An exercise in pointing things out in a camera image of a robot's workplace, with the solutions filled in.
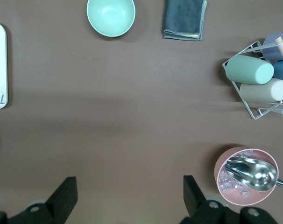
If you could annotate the mint green bowl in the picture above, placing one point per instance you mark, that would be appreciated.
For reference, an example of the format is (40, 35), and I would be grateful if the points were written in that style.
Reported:
(111, 16)

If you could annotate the grey folded cloth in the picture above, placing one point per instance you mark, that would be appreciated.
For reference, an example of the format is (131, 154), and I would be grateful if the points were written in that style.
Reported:
(183, 18)

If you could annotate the beige cup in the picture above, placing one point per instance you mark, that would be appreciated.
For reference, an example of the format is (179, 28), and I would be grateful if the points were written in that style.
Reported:
(263, 92)

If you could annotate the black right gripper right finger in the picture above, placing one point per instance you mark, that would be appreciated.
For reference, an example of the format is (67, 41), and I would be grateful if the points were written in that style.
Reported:
(195, 203)

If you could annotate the dark blue cup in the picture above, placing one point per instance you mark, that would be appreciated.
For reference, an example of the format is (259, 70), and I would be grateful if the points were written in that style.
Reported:
(282, 71)

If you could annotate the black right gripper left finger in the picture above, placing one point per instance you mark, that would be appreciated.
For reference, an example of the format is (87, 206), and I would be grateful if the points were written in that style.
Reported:
(59, 198)

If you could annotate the mint green cup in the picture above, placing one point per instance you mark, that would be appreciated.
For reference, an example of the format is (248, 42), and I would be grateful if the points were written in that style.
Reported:
(246, 70)

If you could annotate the lavender cup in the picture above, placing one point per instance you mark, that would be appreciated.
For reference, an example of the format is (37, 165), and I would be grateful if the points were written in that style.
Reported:
(271, 50)

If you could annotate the clear ice cubes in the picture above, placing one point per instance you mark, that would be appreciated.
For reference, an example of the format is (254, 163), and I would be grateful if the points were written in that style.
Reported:
(225, 180)

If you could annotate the shiny metal scoop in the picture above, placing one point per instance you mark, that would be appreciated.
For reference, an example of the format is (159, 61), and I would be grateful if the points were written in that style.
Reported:
(253, 173)

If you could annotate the pink ice bucket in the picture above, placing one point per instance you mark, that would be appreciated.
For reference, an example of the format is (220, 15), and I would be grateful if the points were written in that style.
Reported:
(239, 198)

